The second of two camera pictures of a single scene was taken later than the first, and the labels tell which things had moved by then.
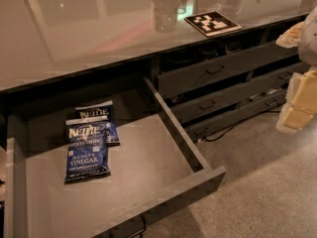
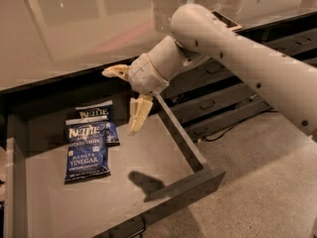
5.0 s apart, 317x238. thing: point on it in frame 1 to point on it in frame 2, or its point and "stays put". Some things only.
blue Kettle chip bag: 86,148 stays put
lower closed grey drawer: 197,129 stays put
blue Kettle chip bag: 100,110 stays put
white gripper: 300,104 to 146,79
